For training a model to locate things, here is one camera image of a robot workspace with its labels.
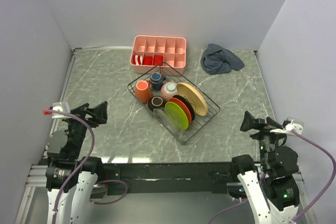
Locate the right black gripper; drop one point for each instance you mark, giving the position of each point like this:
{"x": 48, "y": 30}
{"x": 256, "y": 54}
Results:
{"x": 249, "y": 120}

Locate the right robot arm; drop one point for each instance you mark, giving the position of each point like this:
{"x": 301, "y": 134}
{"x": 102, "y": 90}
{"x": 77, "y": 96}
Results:
{"x": 271, "y": 189}

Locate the orange mug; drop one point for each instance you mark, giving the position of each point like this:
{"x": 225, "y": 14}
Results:
{"x": 143, "y": 91}

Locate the lime green plate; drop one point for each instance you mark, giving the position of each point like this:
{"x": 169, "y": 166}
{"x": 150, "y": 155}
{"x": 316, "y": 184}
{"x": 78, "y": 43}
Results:
{"x": 177, "y": 114}

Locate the black plate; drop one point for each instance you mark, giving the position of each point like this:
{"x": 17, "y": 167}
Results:
{"x": 189, "y": 106}

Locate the grey crumpled cloth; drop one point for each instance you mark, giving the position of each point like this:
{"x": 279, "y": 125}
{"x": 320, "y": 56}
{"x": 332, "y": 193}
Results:
{"x": 218, "y": 60}

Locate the red roll middle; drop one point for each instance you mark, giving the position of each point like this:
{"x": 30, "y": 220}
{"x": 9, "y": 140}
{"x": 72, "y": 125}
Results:
{"x": 148, "y": 60}

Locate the pink compartment organizer box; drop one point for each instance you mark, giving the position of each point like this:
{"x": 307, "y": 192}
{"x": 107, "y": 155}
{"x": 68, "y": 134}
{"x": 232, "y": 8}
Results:
{"x": 173, "y": 50}

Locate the orange plate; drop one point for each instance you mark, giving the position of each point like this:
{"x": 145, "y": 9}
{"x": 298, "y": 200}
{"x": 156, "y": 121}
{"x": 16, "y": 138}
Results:
{"x": 183, "y": 106}

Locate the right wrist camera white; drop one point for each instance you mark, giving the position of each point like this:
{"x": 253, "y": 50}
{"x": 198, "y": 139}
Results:
{"x": 289, "y": 126}

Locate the black bowl gold rim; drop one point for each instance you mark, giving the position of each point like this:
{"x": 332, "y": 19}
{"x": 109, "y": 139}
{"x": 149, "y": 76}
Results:
{"x": 156, "y": 102}

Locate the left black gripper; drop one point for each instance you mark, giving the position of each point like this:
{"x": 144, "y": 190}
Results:
{"x": 98, "y": 113}

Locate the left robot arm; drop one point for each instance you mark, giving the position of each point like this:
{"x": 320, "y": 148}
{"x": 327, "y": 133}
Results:
{"x": 69, "y": 179}

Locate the red white striped roll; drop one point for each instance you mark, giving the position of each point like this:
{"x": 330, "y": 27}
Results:
{"x": 138, "y": 60}

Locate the red roll right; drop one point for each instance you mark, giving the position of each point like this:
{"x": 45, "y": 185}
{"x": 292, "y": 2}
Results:
{"x": 158, "y": 60}

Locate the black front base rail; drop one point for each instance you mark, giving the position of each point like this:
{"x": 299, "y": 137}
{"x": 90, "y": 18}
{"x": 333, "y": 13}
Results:
{"x": 144, "y": 178}

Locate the clear glass plate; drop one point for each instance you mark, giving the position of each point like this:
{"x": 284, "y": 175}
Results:
{"x": 170, "y": 125}
{"x": 161, "y": 116}

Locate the dark blue cup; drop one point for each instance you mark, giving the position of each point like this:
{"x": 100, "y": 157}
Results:
{"x": 157, "y": 80}

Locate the tan wooden plate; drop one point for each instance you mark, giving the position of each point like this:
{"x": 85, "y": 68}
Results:
{"x": 194, "y": 97}

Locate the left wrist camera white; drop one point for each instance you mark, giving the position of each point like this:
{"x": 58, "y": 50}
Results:
{"x": 62, "y": 106}

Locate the pink patterned bowl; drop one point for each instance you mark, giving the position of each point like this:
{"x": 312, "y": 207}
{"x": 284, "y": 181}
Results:
{"x": 168, "y": 90}

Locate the black wire dish rack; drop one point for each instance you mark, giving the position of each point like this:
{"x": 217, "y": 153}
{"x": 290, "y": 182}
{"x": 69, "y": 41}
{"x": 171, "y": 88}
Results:
{"x": 182, "y": 136}

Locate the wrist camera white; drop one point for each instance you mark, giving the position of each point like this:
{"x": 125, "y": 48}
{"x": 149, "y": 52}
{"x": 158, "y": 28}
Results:
{"x": 62, "y": 106}
{"x": 289, "y": 126}

